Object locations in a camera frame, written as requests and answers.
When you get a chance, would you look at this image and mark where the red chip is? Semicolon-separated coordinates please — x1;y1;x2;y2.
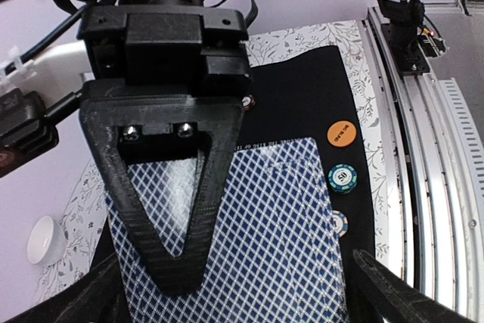
242;95;255;111

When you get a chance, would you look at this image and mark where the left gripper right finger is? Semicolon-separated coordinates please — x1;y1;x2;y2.
352;250;471;322

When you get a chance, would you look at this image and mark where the black poker mat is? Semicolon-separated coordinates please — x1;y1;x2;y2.
234;46;380;322

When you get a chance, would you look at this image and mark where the green chip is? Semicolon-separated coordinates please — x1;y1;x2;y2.
328;164;358;194

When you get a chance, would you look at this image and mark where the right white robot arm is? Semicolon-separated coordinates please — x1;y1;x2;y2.
1;0;258;296

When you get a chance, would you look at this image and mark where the orange big blind button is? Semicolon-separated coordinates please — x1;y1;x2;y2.
327;120;358;148

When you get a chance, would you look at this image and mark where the white ceramic bowl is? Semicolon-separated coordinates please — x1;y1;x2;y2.
26;216;67;266

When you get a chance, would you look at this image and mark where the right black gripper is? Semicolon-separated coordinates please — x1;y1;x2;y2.
78;0;254;98

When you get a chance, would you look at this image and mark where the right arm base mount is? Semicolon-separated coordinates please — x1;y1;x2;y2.
377;0;447;77

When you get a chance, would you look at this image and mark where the blue card deck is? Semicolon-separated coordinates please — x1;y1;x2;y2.
106;138;349;322

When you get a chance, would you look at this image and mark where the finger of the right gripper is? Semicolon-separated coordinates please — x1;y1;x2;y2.
79;79;244;295

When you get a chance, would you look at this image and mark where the white chip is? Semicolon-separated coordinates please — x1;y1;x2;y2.
333;210;349;238

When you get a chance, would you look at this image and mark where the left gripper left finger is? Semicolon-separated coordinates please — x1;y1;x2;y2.
8;253;131;323

